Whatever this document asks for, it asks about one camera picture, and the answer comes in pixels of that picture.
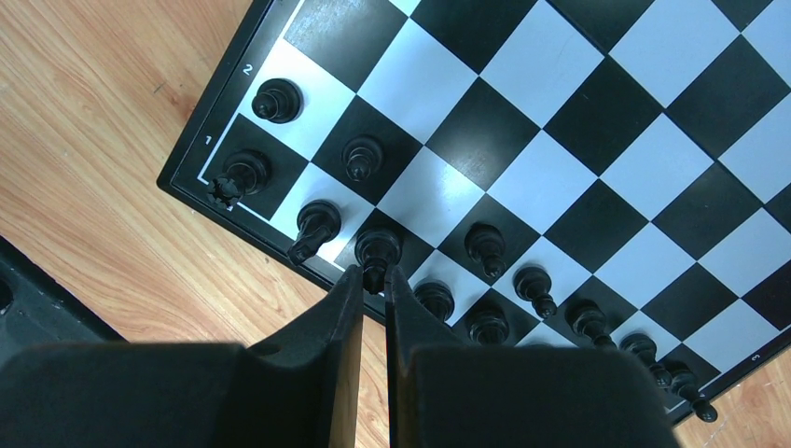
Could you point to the black chess piece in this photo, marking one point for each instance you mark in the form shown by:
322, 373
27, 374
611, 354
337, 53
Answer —
685, 385

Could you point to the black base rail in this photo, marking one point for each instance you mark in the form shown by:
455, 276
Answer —
36, 309

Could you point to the black white chessboard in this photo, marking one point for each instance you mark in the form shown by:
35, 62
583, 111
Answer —
554, 169

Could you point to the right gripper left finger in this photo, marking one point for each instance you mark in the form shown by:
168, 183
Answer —
296, 388

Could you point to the black chess bishop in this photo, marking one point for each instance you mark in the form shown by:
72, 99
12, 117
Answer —
376, 250

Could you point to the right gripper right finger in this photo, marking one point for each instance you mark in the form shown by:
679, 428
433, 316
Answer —
446, 393

